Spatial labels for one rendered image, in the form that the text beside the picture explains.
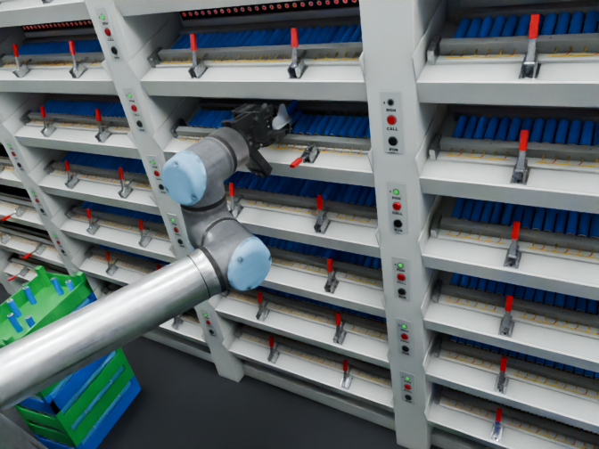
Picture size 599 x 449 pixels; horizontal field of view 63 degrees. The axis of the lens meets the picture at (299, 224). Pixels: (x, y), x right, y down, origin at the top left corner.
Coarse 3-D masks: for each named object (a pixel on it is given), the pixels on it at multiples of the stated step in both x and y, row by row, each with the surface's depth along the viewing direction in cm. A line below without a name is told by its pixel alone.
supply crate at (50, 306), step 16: (80, 272) 154; (32, 288) 160; (48, 288) 163; (64, 288) 162; (80, 288) 154; (16, 304) 155; (48, 304) 156; (64, 304) 148; (0, 320) 151; (48, 320) 143; (0, 336) 146; (16, 336) 145
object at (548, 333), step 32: (448, 288) 116; (480, 288) 114; (512, 288) 112; (448, 320) 114; (480, 320) 111; (512, 320) 108; (544, 320) 107; (576, 320) 103; (544, 352) 104; (576, 352) 101
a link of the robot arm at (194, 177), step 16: (208, 144) 91; (224, 144) 93; (176, 160) 87; (192, 160) 87; (208, 160) 89; (224, 160) 92; (176, 176) 88; (192, 176) 86; (208, 176) 88; (224, 176) 93; (176, 192) 90; (192, 192) 88; (208, 192) 90; (224, 192) 94
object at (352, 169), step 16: (192, 96) 137; (176, 112) 133; (192, 112) 138; (160, 128) 129; (160, 144) 130; (176, 144) 130; (192, 144) 128; (272, 160) 113; (288, 160) 112; (320, 160) 108; (336, 160) 107; (352, 160) 105; (368, 160) 103; (288, 176) 115; (304, 176) 112; (320, 176) 110; (336, 176) 107; (352, 176) 105; (368, 176) 102
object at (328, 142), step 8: (176, 128) 131; (184, 128) 130; (192, 128) 128; (200, 128) 127; (208, 128) 126; (216, 128) 125; (200, 136) 128; (288, 136) 113; (296, 136) 112; (304, 136) 111; (312, 136) 111; (320, 136) 110; (328, 136) 109; (272, 144) 115; (296, 144) 113; (304, 144) 112; (320, 144) 110; (328, 144) 108; (336, 144) 107; (344, 144) 106; (352, 144) 105; (360, 144) 104; (368, 144) 103; (328, 152) 108; (336, 152) 107
